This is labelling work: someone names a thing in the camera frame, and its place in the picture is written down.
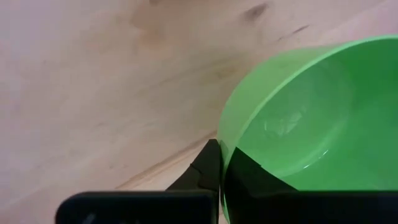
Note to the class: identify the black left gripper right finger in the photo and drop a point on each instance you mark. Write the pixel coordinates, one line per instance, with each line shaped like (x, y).
(248, 186)

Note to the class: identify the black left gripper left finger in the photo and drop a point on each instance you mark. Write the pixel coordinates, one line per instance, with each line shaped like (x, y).
(199, 174)

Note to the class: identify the green plastic bowl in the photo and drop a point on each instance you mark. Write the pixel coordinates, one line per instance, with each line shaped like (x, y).
(311, 109)

